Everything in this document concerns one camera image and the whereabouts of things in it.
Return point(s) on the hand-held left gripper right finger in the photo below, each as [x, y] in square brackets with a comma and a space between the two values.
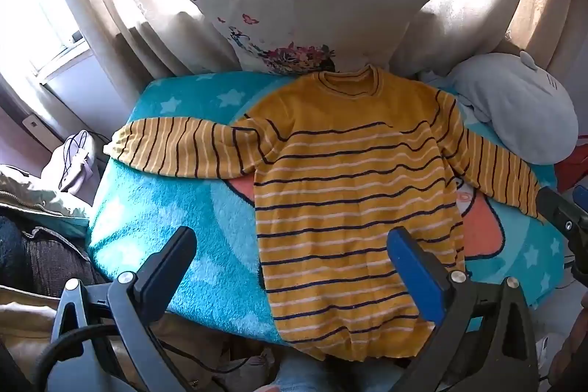
[413, 265]

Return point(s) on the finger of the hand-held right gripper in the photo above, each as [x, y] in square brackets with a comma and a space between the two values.
[558, 210]

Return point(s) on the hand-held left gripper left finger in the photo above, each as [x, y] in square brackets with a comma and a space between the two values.
[171, 252]

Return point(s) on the yellow striped sweater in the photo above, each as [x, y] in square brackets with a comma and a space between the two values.
[340, 190]

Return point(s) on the blue star printed blanket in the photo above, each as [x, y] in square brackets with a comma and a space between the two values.
[202, 245]

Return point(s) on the red cloth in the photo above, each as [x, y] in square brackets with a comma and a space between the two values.
[574, 164]

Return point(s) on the pale blue plush toy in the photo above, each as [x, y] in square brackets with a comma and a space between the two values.
[514, 112]

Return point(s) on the dark knit clothing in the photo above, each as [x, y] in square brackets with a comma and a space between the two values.
[46, 254]

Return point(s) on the olive green jacket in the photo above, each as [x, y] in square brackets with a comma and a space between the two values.
[32, 194]

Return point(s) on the tan cloth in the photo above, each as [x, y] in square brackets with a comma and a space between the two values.
[23, 327]

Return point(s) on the white floral printed pillow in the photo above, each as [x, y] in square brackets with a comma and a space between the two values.
[294, 15]

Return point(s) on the window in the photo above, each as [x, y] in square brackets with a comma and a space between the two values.
[32, 6]

